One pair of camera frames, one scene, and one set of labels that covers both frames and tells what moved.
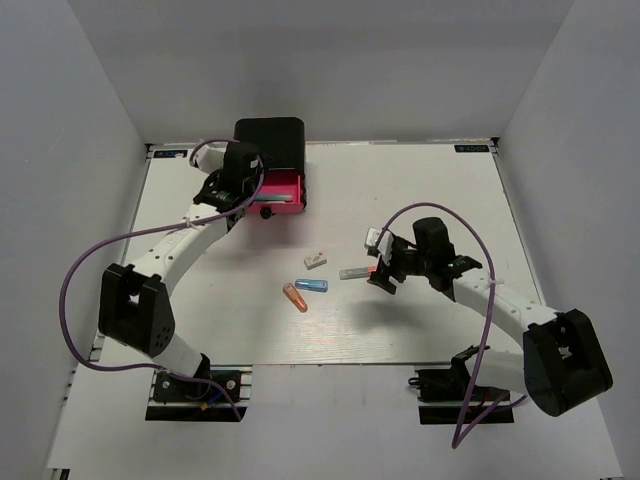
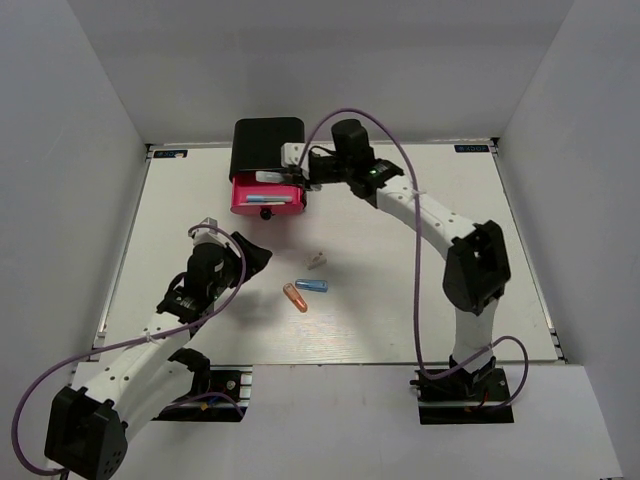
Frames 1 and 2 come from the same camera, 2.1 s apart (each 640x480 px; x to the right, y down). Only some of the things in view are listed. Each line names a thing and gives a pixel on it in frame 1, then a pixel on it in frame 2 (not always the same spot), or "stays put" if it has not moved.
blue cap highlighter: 274,197 stays put
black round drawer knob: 266,212 stays put
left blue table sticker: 169,153 stays put
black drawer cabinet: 279,141 stays put
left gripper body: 255,184 -> 231,274
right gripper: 381,276 -> 310,185
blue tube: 312,285 stays put
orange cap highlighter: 356,273 -> 273,177
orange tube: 295,297 stays put
